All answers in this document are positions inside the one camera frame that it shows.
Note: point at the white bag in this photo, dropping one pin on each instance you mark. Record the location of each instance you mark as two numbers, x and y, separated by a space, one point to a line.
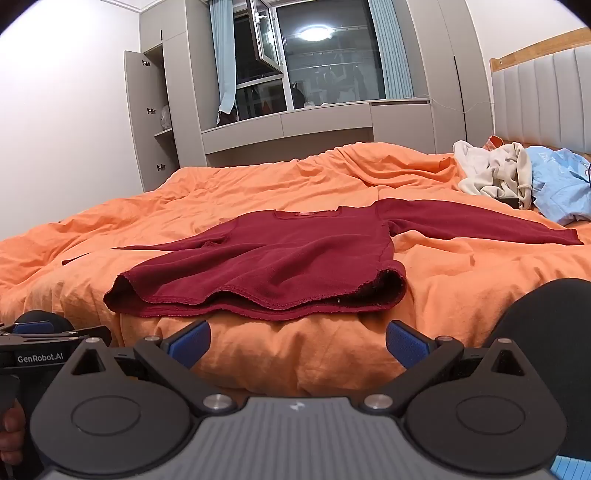
165 117

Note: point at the dark cloth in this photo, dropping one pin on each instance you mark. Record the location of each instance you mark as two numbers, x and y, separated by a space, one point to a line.
227 117

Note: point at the light blue garment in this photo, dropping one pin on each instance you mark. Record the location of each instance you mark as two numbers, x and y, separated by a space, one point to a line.
558 184

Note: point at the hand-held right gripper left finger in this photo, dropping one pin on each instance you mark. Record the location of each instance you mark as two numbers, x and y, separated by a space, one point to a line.
191 344

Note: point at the small black box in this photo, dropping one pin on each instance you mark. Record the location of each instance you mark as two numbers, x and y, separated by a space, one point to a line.
508 202

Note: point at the grey wardrobe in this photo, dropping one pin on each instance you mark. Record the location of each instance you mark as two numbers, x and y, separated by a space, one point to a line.
429 55

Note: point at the orange blanket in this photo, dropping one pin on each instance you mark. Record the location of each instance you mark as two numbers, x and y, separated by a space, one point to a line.
277 194

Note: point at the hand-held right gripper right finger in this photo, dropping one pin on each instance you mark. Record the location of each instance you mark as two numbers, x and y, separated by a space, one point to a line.
406 344

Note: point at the window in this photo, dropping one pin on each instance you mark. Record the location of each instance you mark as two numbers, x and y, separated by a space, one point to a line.
332 60

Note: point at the grey padded headboard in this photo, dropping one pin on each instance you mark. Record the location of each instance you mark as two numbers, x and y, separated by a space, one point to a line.
540 101

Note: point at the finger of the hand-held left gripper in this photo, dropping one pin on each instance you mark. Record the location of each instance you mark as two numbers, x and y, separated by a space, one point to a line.
30 328

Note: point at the person's left hand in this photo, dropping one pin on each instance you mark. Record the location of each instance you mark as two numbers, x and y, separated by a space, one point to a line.
11 443

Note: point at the dark red long-sleeve shirt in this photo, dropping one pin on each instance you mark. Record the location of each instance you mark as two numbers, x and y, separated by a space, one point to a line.
286 258

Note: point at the light blue striped item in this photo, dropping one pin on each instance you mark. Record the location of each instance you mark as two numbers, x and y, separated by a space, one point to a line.
572 468

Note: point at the grey wardrobe door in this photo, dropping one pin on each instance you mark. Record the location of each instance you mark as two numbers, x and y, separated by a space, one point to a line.
143 120

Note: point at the light blue curtain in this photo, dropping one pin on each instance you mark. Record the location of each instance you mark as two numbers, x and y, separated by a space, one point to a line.
392 50
221 55

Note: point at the cream garment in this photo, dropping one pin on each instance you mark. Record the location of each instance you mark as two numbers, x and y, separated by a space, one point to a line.
480 175

